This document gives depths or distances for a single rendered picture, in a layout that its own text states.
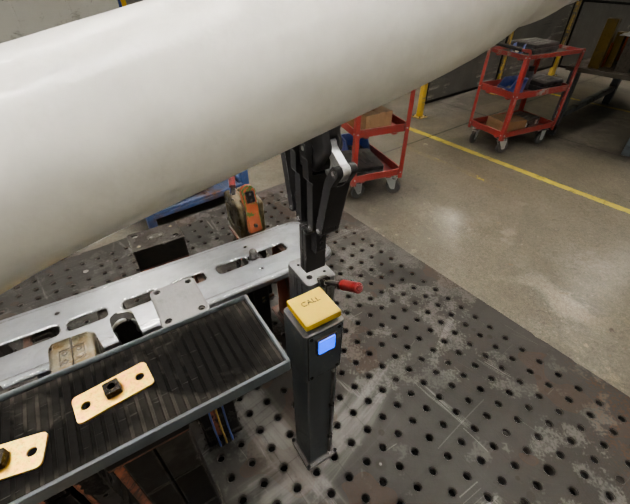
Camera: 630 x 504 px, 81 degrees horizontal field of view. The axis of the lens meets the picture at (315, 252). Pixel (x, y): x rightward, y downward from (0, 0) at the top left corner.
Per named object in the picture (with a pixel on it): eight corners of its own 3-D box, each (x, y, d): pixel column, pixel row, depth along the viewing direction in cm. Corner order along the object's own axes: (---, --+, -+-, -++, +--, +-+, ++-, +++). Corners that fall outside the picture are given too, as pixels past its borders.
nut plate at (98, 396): (145, 361, 46) (142, 356, 46) (155, 383, 44) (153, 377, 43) (71, 400, 42) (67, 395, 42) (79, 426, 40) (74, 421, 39)
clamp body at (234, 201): (260, 273, 128) (248, 179, 106) (279, 299, 119) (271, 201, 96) (231, 284, 124) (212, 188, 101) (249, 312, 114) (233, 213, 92)
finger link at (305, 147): (330, 132, 39) (338, 136, 38) (329, 222, 45) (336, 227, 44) (297, 139, 37) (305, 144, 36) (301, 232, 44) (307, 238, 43)
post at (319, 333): (319, 423, 87) (320, 290, 59) (337, 452, 82) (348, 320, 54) (291, 441, 84) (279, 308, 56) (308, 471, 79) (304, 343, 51)
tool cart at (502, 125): (513, 129, 425) (546, 32, 364) (547, 144, 392) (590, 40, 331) (458, 141, 398) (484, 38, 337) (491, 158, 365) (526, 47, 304)
